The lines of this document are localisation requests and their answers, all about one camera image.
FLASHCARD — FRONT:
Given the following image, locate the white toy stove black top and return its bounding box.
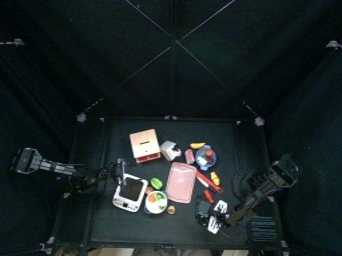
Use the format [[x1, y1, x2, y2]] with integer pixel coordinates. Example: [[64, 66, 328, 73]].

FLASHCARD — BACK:
[[111, 172, 149, 214]]

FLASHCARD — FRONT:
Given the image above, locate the green toy lime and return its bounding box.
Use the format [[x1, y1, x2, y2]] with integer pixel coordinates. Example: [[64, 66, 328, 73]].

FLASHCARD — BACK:
[[149, 177, 164, 191]]

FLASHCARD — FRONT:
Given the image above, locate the small pink toy block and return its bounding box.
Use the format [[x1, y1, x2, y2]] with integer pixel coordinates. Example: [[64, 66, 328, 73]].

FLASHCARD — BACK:
[[183, 148, 196, 165]]

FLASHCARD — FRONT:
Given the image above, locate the yellow toy corn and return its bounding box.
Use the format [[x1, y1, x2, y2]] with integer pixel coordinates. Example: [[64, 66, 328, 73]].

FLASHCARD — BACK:
[[208, 171, 222, 187]]

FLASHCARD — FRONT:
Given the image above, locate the white bowl with toy food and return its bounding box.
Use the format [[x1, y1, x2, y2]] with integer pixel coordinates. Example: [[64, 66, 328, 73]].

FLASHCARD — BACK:
[[144, 190, 169, 215]]

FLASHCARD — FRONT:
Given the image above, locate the pink rectangular tray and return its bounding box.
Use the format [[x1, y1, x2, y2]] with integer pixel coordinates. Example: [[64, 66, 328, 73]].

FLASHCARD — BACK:
[[164, 161, 198, 205]]

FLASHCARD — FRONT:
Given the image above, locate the white toy coffee machine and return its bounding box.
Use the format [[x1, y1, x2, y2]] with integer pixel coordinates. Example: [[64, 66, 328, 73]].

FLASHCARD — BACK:
[[159, 140, 183, 162]]

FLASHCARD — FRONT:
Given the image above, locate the blue toy pot with lid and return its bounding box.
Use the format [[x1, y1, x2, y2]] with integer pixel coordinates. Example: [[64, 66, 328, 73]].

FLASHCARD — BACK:
[[194, 144, 218, 171]]

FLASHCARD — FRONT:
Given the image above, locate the black label sticker with text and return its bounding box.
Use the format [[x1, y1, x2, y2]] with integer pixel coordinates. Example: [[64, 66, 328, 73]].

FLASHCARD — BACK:
[[246, 215, 280, 245]]

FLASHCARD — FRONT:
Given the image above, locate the black toy pan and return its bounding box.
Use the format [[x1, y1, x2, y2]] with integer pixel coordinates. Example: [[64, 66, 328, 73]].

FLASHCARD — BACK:
[[194, 199, 214, 225]]

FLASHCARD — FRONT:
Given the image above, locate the pink wooden toy toaster box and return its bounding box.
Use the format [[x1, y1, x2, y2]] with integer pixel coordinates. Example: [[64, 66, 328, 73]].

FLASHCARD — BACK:
[[128, 128, 161, 164]]

